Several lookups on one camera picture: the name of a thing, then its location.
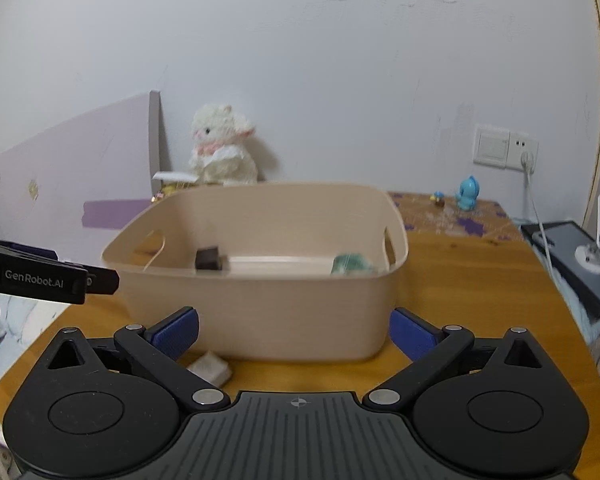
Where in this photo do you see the black small bottle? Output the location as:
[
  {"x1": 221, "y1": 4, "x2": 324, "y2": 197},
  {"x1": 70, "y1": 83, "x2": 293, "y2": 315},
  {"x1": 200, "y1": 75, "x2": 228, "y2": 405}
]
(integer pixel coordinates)
[{"x1": 195, "y1": 246, "x2": 223, "y2": 271}]

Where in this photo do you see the green plaid scrunchie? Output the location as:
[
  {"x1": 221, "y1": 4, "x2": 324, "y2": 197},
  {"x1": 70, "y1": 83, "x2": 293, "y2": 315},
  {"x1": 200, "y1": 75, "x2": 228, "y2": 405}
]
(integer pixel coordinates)
[{"x1": 330, "y1": 252, "x2": 377, "y2": 275}]

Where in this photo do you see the white slim carton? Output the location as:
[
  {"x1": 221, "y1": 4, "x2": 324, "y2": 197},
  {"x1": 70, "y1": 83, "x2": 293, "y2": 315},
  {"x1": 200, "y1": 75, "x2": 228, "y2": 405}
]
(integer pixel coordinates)
[{"x1": 187, "y1": 351, "x2": 232, "y2": 388}]

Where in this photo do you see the lilac bed headboard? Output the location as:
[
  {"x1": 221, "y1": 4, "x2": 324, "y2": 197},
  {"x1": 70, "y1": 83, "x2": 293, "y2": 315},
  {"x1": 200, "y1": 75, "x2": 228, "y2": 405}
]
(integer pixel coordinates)
[{"x1": 0, "y1": 91, "x2": 160, "y2": 266}]

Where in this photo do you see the purple flower table mat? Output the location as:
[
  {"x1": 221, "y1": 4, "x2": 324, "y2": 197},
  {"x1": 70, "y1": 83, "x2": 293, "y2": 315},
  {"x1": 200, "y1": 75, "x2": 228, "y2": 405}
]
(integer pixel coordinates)
[{"x1": 389, "y1": 192, "x2": 522, "y2": 242}]

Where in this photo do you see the tiny mushroom figurine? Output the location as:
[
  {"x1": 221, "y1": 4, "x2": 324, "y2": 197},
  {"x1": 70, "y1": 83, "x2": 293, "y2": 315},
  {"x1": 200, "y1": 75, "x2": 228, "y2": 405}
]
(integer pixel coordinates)
[{"x1": 430, "y1": 192, "x2": 445, "y2": 207}]

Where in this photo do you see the blue cartoon figurine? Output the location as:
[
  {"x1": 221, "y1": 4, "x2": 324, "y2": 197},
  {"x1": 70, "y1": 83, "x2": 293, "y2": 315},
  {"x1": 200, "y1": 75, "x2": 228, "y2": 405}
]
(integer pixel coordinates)
[{"x1": 455, "y1": 176, "x2": 480, "y2": 211}]

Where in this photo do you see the beige plastic storage bin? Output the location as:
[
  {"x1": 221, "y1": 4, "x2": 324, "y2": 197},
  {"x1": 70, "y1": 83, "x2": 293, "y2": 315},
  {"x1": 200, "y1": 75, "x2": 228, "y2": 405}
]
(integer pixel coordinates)
[{"x1": 102, "y1": 183, "x2": 408, "y2": 362}]

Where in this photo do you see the dark grey laptop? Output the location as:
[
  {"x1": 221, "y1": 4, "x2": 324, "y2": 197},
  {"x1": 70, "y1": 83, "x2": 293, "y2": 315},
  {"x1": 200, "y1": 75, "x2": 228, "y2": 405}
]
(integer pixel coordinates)
[{"x1": 520, "y1": 221, "x2": 600, "y2": 318}]

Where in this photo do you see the white plush lamb toy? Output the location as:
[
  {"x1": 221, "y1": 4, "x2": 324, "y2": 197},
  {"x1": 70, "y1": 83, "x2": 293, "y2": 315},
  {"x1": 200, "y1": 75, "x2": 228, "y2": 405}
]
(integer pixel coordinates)
[{"x1": 189, "y1": 104, "x2": 259, "y2": 185}]

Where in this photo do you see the white plug and cable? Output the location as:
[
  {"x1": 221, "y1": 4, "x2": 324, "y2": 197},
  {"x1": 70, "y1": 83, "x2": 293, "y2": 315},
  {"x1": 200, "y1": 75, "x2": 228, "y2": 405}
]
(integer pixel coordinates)
[{"x1": 519, "y1": 149, "x2": 560, "y2": 281}]

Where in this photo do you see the white wall switch socket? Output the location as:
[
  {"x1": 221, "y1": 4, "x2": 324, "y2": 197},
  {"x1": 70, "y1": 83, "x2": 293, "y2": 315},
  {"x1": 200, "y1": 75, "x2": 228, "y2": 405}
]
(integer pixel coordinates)
[{"x1": 474, "y1": 125, "x2": 539, "y2": 174}]

